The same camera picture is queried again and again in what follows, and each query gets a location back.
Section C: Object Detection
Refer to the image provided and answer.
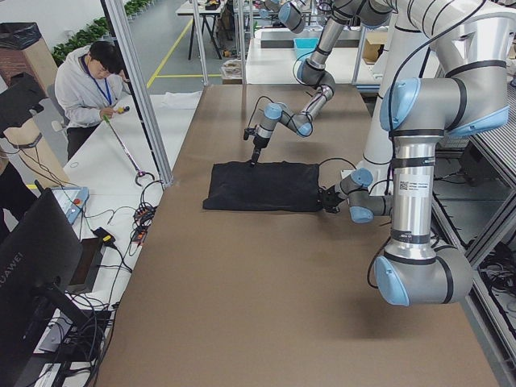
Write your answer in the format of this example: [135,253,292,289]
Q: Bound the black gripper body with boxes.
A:
[318,186,341,213]
[253,135,270,149]

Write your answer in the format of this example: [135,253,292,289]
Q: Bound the black printed t-shirt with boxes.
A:
[202,161,323,212]

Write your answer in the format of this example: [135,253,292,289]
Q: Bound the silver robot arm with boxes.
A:
[243,1,393,166]
[319,1,515,306]

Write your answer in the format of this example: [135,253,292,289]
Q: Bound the white cloth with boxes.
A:
[161,91,202,110]

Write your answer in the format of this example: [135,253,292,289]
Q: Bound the black grabber tool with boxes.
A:
[102,115,155,187]

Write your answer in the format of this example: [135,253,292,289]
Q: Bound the grey usb hub right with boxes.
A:
[133,206,156,225]

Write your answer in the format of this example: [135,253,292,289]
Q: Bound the grey usb hub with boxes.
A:
[133,206,156,225]
[131,227,148,246]

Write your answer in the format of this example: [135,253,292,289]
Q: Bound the grey usb hub left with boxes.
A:
[131,227,148,246]

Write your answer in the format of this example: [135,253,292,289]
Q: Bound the seated person grey hoodie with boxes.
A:
[54,41,128,158]

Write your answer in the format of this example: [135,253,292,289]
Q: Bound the blue teach pendant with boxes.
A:
[52,187,89,224]

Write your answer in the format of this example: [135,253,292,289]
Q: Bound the black computer monitor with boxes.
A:
[1,189,89,386]

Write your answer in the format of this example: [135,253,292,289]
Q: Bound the aluminium frame post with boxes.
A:
[101,0,173,188]

